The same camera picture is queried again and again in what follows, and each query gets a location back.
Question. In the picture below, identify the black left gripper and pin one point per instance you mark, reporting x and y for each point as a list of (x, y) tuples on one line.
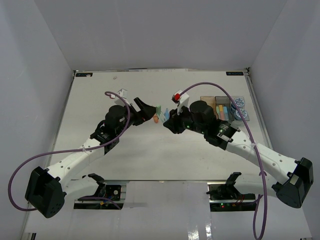
[(146, 113)]

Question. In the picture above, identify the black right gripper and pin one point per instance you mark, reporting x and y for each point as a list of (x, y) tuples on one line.
[(173, 123)]

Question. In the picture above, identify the green highlighter pen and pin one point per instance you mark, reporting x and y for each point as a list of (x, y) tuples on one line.
[(217, 111)]

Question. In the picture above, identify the orange highlighter pen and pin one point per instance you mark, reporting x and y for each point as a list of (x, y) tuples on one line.
[(221, 110)]

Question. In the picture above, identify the blue highlighter pen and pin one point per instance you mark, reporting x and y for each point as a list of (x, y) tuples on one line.
[(226, 113)]

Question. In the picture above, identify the blue-lidded cleaning gel jar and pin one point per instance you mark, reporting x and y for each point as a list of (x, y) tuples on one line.
[(237, 102)]

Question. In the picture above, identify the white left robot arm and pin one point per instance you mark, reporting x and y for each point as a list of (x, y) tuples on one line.
[(47, 188)]

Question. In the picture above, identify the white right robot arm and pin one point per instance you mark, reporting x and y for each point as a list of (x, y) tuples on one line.
[(286, 178)]

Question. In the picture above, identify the amber transparent tray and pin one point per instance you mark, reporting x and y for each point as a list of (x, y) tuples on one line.
[(210, 100)]

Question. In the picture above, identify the grey transparent tray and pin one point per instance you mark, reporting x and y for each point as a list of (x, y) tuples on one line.
[(224, 101)]

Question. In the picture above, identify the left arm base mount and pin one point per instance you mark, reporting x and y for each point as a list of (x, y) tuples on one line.
[(107, 197)]

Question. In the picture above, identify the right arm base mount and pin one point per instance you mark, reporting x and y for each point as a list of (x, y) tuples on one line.
[(225, 198)]

